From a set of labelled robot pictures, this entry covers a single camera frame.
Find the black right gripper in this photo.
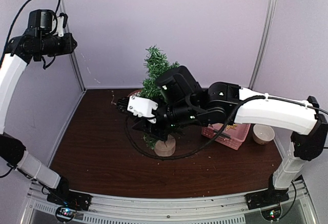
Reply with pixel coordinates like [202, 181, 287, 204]
[132, 95, 200, 141]

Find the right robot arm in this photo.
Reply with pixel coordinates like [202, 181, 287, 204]
[127, 66, 327, 205]

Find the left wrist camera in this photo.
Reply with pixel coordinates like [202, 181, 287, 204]
[51, 13, 68, 37]

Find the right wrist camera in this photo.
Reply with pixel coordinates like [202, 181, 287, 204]
[116, 95, 158, 124]

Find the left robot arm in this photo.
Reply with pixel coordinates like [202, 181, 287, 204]
[1, 9, 77, 206]

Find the black braided left cable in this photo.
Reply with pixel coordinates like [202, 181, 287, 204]
[2, 0, 62, 53]

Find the pink perforated plastic basket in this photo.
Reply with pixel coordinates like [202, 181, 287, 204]
[201, 124, 251, 150]

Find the small green christmas tree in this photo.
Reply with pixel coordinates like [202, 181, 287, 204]
[140, 45, 182, 157]

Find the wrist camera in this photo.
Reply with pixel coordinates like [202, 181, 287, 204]
[51, 13, 68, 37]
[116, 95, 158, 124]

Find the white ceramic bowl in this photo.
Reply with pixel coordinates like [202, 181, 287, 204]
[252, 124, 275, 145]

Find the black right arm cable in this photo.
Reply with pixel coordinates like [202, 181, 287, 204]
[125, 94, 328, 161]

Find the gold star ornament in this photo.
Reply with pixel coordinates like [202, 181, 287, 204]
[225, 124, 238, 131]

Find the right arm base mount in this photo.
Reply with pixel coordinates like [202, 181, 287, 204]
[245, 174, 290, 221]

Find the aluminium front rail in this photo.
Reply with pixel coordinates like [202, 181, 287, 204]
[20, 180, 317, 224]

